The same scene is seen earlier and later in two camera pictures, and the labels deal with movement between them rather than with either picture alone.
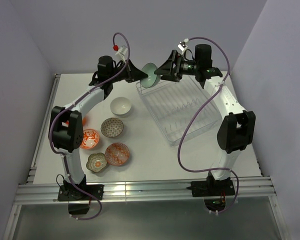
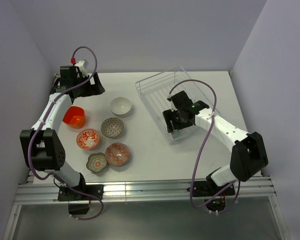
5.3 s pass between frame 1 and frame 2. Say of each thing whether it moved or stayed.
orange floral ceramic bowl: stayed
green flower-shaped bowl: stayed
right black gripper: moved
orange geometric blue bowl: stayed
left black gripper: moved
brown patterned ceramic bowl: stayed
